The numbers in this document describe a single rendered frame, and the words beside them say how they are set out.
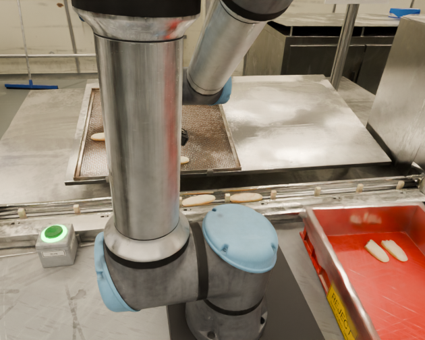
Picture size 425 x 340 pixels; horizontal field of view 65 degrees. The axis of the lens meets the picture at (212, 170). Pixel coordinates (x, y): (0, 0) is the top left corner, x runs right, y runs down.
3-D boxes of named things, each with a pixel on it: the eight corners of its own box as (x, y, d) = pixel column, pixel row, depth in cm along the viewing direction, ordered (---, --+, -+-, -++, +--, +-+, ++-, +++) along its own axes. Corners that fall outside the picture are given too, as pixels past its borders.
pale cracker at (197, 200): (183, 208, 94) (183, 205, 93) (180, 200, 97) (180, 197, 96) (216, 202, 97) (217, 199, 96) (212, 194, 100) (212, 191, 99)
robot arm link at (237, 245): (278, 305, 54) (298, 249, 46) (195, 320, 50) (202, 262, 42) (253, 247, 63) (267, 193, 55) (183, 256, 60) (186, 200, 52)
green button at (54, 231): (43, 242, 76) (42, 237, 75) (48, 230, 80) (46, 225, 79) (61, 241, 77) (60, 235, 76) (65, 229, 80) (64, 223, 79)
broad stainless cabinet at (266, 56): (268, 152, 289) (286, 25, 232) (240, 104, 374) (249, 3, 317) (462, 141, 318) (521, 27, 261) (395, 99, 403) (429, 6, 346)
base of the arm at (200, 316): (280, 338, 59) (293, 307, 53) (199, 364, 55) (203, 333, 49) (246, 270, 71) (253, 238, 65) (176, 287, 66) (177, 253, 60)
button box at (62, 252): (43, 278, 80) (30, 246, 74) (50, 253, 87) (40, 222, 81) (78, 275, 82) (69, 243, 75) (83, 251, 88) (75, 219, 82)
